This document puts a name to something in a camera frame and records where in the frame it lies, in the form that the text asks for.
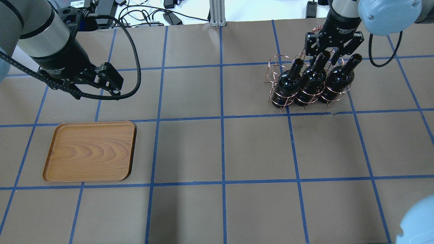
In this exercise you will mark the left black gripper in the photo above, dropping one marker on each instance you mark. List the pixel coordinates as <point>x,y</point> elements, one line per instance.
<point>63,62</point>

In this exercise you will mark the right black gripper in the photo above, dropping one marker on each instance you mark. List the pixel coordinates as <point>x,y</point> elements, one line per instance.
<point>343,23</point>

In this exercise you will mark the dark wine bottle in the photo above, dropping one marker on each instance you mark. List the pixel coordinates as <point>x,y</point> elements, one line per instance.
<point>287,85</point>
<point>312,83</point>
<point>339,79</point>

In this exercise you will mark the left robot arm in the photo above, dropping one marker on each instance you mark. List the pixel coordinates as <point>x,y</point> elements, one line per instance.
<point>40,41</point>

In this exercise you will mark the wooden tray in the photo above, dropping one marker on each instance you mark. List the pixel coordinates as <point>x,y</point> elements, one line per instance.
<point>91,152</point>

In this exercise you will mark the black power brick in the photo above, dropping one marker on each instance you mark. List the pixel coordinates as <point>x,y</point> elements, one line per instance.
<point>172,19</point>

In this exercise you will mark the copper wire bottle basket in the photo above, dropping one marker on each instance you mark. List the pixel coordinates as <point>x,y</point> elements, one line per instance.
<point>280,63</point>

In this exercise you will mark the aluminium frame post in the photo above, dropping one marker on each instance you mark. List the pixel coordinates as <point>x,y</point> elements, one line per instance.
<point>217,13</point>

